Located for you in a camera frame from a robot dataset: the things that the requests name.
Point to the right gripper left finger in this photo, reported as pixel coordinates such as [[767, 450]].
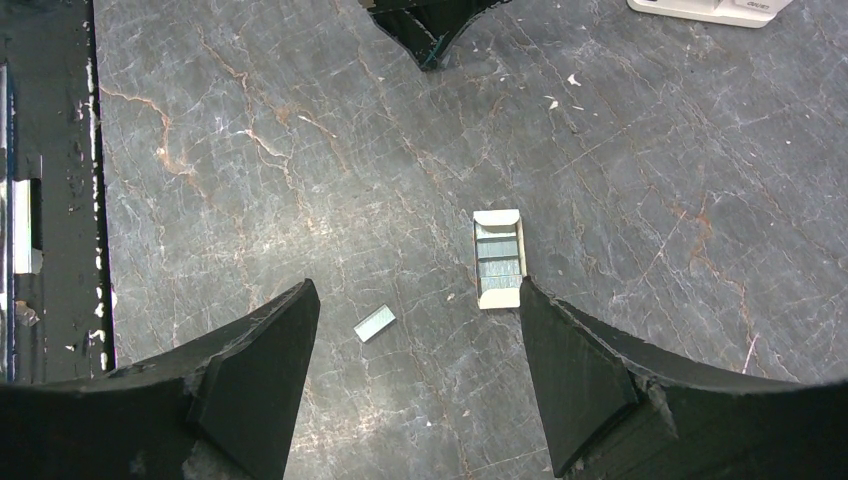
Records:
[[235, 390]]

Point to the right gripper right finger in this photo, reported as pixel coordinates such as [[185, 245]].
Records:
[[614, 406]]

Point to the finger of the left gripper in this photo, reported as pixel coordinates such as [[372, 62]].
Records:
[[426, 29]]

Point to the white staple box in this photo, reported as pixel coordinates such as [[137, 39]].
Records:
[[500, 262]]

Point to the white stapler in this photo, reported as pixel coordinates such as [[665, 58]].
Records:
[[741, 13]]

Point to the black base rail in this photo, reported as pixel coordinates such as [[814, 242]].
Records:
[[56, 292]]

